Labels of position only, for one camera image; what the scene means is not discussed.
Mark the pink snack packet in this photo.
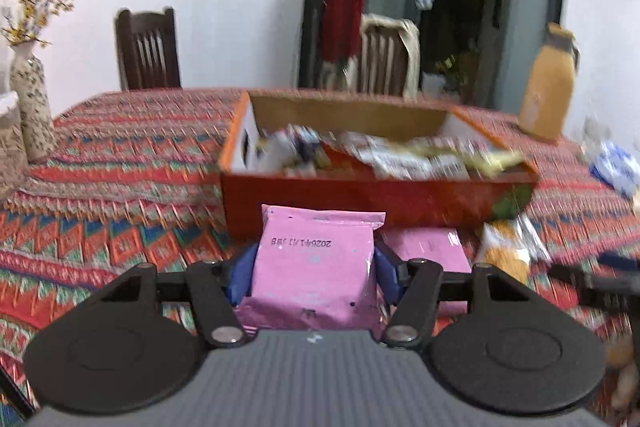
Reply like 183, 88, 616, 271
377, 227, 473, 275
235, 204, 387, 333

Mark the person's right hand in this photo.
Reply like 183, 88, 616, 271
605, 332, 640, 410

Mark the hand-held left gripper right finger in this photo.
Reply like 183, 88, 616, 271
374, 251, 546, 350

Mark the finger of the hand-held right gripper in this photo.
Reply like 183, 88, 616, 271
547, 264, 640, 313
597, 252, 640, 275

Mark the golden cracker packet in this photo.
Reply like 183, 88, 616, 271
477, 217, 551, 285

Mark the pile of assorted snack packets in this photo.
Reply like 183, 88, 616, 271
257, 124, 526, 182

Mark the wooden chair with draped bag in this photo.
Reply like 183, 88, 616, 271
357, 13, 420, 98

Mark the dark wooden chair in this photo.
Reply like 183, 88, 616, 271
114, 7, 182, 92

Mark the clear drinking glass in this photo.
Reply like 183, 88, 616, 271
580, 117, 603, 152

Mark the green potted plant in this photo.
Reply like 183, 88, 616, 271
435, 52, 476, 92

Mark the yellow thermos jug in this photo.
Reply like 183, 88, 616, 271
517, 23, 581, 144

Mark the blue white tissue pack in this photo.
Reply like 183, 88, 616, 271
589, 139, 640, 200

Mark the red cardboard box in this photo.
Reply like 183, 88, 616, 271
218, 91, 541, 240

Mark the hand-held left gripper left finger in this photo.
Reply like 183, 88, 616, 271
85, 244, 260, 349

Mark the red patterned tablecloth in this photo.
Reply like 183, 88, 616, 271
0, 88, 640, 427

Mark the floral ceramic vase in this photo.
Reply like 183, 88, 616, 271
10, 42, 57, 164

